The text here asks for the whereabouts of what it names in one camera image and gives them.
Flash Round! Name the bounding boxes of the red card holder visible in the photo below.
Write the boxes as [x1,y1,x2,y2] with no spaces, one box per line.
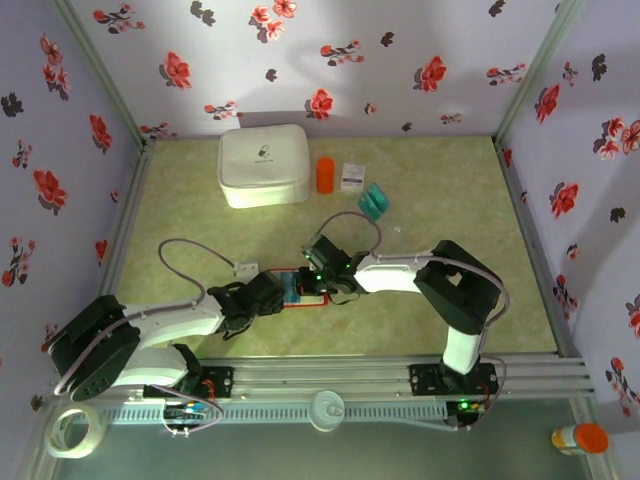
[264,268,331,309]

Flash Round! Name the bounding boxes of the teal credit card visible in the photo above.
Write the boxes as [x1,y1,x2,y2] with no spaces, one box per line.
[357,192,384,221]
[281,272,304,304]

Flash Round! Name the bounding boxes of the teal blue packets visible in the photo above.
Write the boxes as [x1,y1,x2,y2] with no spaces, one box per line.
[364,182,391,211]

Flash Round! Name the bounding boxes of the orange pill bottle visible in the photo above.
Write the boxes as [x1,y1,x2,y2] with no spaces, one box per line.
[315,156,336,195]

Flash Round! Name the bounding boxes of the white paper packet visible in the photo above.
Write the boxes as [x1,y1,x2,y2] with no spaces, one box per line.
[340,161,368,193]

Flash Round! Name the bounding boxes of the white round plastic lid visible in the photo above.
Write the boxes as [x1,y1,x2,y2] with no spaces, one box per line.
[308,390,346,432]

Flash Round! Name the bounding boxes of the white zip pouch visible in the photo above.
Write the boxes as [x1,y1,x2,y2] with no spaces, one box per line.
[217,123,311,210]

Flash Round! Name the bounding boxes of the green circuit board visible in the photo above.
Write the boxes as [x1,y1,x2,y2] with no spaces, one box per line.
[164,402,211,421]

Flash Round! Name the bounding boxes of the black controller with green light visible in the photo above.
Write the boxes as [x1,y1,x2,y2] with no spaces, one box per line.
[447,397,489,431]

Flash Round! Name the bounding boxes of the clear adhesive tape roll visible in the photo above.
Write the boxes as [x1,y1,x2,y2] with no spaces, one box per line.
[43,407,108,460]

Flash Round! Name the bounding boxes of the amber bottle with orange cap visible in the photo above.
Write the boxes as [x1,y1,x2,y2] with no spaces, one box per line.
[551,422,610,457]

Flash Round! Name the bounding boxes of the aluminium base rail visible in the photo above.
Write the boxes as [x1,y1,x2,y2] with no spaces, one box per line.
[194,353,596,401]

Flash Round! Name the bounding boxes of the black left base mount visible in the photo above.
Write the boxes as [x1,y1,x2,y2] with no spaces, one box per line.
[199,367,235,400]

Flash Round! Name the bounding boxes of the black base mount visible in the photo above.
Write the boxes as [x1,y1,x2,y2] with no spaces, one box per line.
[199,367,235,400]
[408,363,501,399]

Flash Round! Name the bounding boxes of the grey left arm cable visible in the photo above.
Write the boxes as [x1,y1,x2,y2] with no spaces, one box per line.
[53,238,239,396]

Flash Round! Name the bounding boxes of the purple wire loop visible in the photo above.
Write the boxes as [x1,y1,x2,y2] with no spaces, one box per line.
[162,392,229,437]

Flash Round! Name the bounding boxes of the white slotted cable duct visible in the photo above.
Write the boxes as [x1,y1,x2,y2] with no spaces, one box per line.
[107,402,449,426]

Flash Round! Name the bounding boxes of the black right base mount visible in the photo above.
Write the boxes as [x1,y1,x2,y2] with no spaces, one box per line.
[408,363,501,399]

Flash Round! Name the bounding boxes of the aluminium side rail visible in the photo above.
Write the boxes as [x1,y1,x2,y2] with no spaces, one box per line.
[89,139,156,351]
[494,139,586,359]

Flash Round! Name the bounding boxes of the aluminium frame post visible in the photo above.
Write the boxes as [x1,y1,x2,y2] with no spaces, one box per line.
[494,0,584,144]
[52,0,151,146]

